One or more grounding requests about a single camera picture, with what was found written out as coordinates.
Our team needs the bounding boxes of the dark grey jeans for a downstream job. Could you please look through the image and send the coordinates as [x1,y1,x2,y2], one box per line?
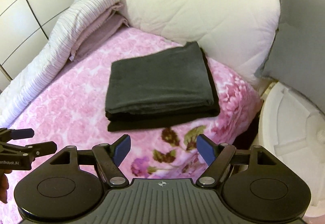
[105,42,220,132]

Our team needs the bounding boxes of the person left hand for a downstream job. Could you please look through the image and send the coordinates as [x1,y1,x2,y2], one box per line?
[0,170,12,204]

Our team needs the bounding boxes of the white striped quilt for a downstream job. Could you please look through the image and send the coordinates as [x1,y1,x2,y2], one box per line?
[1,0,119,128]

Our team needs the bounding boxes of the pink floral blanket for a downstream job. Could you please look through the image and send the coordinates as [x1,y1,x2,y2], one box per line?
[0,26,263,224]

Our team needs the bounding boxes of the grey cushion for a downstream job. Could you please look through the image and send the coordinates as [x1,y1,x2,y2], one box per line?
[255,0,324,111]

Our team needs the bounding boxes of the white quilted pillow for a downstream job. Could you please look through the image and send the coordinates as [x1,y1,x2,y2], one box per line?
[122,0,280,89]

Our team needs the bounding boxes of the mauve folded sheet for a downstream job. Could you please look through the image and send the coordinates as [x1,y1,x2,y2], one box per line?
[69,3,129,61]

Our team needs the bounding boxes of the white wardrobe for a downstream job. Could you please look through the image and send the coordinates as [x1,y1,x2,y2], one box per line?
[1,0,74,90]

